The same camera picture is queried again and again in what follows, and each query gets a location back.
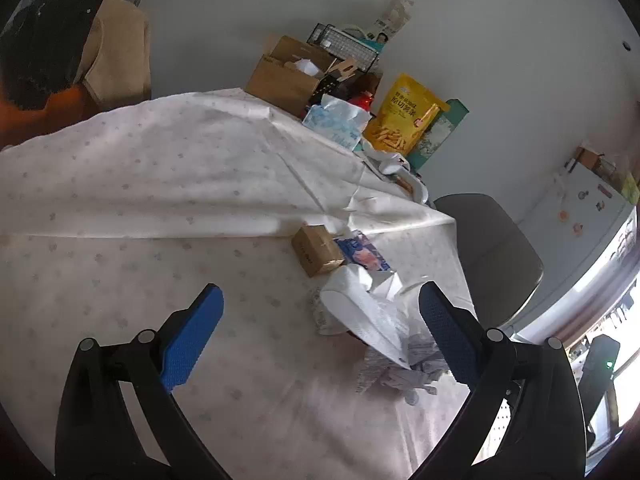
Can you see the white plastic bags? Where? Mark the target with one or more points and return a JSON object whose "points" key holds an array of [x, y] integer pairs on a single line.
{"points": [[350, 305]]}

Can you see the white refrigerator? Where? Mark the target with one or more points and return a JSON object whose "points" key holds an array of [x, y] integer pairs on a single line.
{"points": [[585, 210]]}

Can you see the red and white vase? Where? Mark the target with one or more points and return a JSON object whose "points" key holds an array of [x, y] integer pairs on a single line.
{"points": [[362, 101]]}

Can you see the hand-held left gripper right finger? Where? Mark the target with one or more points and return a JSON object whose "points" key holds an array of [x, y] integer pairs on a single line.
{"points": [[450, 335]]}

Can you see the large open cardboard box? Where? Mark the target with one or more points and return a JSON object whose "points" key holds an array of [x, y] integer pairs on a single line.
{"points": [[280, 82]]}

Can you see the grey chair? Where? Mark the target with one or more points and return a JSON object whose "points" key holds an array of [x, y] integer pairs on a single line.
{"points": [[490, 255]]}

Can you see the small brown cardboard box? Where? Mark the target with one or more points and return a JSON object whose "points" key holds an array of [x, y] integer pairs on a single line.
{"points": [[315, 252]]}

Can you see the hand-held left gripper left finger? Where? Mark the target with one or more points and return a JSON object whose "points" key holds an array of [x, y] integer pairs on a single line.
{"points": [[192, 340]]}

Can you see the white paper bag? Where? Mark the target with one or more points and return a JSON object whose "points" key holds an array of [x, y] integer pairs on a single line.
{"points": [[395, 17]]}

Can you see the blue snack packet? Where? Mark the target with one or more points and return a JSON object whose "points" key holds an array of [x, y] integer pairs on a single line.
{"points": [[362, 252]]}

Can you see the yellow snack bag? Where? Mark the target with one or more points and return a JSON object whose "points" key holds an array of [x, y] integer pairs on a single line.
{"points": [[400, 120]]}

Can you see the beige chair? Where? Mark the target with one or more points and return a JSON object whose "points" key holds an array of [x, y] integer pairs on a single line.
{"points": [[120, 55]]}

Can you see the orange cloth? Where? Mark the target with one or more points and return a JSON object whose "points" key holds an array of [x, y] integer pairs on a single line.
{"points": [[30, 115]]}

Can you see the white floral tablecloth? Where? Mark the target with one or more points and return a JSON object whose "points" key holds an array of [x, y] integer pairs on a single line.
{"points": [[175, 185]]}

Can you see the white game controller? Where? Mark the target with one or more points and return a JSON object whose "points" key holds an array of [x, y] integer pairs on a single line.
{"points": [[390, 165]]}

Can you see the tall green box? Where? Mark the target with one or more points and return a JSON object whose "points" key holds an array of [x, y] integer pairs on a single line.
{"points": [[445, 135]]}

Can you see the printed wrappers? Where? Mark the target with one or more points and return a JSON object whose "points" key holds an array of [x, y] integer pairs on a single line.
{"points": [[400, 375]]}

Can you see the light blue tissue box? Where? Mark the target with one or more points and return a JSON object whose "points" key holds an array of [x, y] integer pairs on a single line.
{"points": [[332, 122]]}

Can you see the dark utensil holder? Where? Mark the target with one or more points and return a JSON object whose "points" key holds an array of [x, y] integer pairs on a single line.
{"points": [[330, 85]]}

